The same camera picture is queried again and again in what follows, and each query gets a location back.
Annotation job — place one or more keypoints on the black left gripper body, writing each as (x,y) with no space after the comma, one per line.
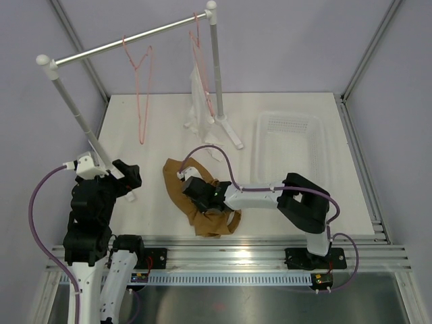
(115,187)

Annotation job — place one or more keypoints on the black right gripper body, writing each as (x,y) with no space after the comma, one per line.
(202,206)

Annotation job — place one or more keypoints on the brown tank top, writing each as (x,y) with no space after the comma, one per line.
(207,224)

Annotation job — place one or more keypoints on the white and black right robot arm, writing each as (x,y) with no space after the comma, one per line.
(302,202)

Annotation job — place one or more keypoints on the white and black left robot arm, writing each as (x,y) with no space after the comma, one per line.
(100,265)

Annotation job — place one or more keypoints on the white tank top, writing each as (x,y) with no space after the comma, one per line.
(199,119)

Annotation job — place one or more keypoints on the clear plastic basket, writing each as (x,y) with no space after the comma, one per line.
(289,142)

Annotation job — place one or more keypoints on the silver white clothes rack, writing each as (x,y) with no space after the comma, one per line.
(51,66)

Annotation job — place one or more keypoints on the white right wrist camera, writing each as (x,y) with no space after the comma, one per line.
(187,173)

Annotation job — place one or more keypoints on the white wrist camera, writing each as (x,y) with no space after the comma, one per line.
(187,173)
(87,166)

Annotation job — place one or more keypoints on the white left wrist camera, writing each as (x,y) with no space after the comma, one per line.
(87,166)

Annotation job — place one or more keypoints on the aluminium mounting rail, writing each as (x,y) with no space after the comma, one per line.
(266,254)

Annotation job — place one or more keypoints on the white slotted cable duct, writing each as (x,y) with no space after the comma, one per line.
(222,279)

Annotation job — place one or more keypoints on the pink wire hanger with white top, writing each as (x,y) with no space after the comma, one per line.
(200,64)

